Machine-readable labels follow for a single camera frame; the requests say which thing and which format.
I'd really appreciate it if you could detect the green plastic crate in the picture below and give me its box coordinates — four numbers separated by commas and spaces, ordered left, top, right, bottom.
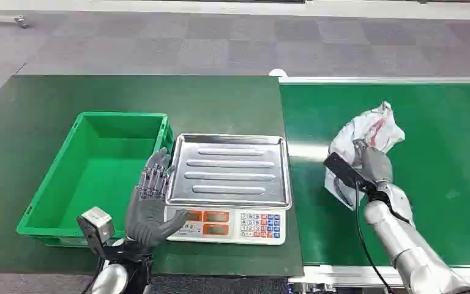
16, 111, 176, 248

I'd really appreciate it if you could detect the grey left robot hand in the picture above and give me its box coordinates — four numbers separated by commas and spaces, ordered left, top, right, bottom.
125, 147, 190, 249

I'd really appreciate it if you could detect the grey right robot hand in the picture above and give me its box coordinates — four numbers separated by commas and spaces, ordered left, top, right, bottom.
352, 139, 394, 186

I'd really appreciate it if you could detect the white electronic scale steel tray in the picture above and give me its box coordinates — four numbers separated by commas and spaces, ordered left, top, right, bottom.
163, 133, 293, 246

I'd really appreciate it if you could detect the white plastic bag parcel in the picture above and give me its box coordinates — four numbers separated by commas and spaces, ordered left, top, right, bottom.
324, 100, 406, 211

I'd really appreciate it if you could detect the green conveyor belt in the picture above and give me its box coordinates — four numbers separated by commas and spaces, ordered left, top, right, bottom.
279, 82, 470, 268

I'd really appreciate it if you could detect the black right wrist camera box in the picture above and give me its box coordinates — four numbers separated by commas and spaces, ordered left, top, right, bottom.
323, 152, 378, 195

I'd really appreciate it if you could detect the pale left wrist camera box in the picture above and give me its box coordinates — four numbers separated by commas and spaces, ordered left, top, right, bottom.
76, 206, 117, 257

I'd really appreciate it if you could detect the silver conveyor frame rail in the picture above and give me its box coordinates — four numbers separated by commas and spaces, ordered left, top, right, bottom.
288, 265, 470, 294

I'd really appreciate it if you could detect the black cable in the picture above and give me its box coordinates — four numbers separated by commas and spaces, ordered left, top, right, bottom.
353, 181, 395, 294

